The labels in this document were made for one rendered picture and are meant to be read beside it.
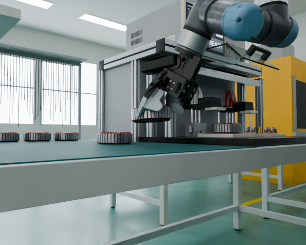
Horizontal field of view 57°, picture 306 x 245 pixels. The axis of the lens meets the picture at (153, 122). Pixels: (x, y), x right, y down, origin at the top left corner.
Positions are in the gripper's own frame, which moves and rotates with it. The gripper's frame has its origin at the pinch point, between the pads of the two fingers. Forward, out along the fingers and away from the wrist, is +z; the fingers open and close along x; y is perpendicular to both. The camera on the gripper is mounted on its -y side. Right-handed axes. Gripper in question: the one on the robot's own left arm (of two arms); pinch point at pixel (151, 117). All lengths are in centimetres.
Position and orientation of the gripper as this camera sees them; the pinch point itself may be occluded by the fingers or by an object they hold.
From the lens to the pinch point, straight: 77.7
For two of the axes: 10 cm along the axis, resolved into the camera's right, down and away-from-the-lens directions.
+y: 7.0, 4.8, -5.3
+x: 5.8, 0.3, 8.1
